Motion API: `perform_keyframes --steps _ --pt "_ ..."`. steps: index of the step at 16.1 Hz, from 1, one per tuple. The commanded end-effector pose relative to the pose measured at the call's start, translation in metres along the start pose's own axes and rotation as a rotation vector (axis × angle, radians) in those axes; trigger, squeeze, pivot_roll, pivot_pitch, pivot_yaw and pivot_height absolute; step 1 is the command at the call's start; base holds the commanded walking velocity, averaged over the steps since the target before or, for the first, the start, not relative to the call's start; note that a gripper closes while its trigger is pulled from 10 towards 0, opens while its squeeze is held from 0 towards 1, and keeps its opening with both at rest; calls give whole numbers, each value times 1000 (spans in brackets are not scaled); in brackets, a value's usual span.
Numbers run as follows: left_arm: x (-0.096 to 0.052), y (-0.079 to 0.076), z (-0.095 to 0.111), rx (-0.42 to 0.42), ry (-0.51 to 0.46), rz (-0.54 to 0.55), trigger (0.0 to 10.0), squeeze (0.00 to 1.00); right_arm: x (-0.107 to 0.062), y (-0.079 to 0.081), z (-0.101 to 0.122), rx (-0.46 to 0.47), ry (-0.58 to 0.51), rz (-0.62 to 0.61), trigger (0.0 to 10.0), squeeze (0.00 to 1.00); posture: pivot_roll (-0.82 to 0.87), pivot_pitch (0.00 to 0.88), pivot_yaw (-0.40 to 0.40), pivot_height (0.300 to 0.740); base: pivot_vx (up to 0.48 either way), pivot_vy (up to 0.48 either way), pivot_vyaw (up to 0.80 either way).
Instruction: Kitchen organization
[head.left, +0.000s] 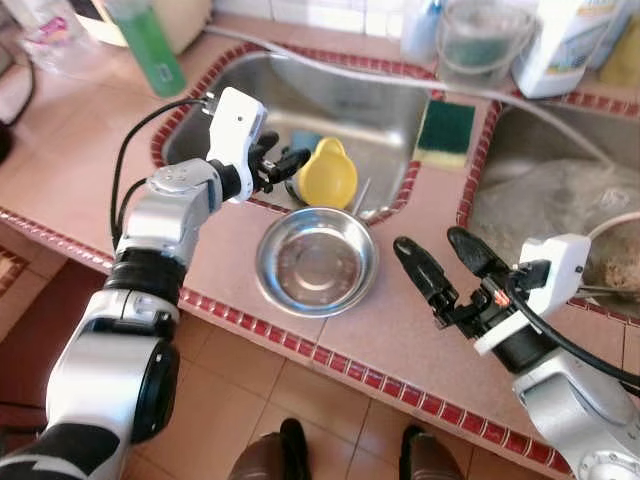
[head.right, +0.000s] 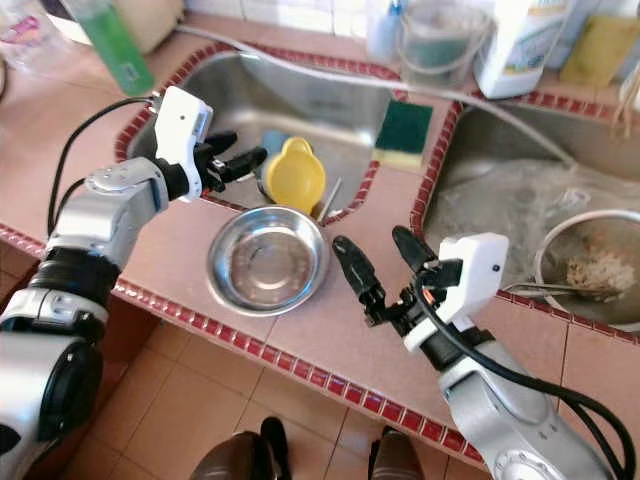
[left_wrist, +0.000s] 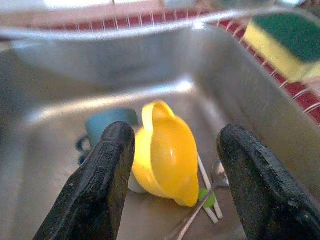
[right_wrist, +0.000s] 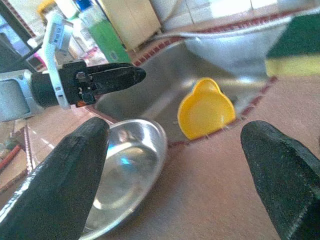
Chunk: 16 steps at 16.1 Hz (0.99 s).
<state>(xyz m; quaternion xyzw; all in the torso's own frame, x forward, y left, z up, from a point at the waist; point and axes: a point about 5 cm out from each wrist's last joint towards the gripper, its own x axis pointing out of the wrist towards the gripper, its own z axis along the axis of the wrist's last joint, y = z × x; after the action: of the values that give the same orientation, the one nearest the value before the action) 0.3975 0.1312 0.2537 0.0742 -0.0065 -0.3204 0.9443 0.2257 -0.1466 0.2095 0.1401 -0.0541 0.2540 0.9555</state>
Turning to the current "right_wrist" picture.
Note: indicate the green dish soap bottle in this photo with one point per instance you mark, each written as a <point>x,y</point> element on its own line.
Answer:
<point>110,42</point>

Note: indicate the green yellow dish sponge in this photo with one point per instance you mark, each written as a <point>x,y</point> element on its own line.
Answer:
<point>295,47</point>

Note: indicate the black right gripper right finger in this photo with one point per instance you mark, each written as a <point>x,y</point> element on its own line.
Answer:
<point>287,180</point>

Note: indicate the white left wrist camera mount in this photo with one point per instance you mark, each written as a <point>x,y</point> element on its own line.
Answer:
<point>52,50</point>

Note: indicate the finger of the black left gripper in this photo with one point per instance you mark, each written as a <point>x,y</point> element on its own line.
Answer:
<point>112,67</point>
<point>120,80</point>

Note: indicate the stainless steel bowl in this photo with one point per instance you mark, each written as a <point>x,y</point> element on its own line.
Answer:
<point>130,170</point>

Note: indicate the clear bottle pink label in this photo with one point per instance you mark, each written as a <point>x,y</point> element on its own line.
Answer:
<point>87,55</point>

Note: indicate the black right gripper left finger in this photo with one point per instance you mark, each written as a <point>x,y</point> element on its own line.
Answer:
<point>55,185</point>

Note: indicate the yellow plastic scoop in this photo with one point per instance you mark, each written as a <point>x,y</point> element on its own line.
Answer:
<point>205,112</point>

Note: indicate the black appliance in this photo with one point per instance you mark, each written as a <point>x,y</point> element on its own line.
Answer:
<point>10,60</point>

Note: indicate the steel sink basin with drain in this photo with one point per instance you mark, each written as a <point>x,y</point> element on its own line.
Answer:
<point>155,82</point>

